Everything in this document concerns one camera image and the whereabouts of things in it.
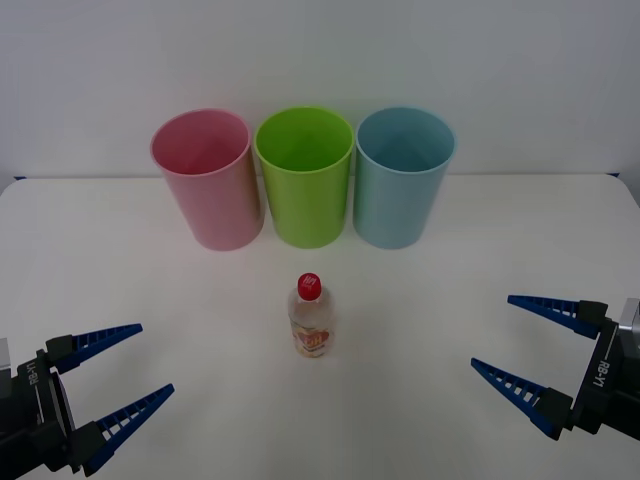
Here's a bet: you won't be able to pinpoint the green plastic bin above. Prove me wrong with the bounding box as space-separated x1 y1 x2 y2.
253 105 357 250

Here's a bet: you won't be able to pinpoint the pale blue plastic bin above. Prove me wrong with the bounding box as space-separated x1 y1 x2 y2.
352 105 457 251

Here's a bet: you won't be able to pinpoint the clear bottle with red cap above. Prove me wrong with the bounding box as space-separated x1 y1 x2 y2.
286 272 335 361

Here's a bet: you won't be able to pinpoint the pink plastic bin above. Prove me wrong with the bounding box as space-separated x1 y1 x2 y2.
149 108 265 253

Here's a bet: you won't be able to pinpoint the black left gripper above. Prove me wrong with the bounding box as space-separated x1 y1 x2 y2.
0 323 176 477

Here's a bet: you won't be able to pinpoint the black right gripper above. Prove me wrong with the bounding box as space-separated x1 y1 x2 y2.
469 294 640 442

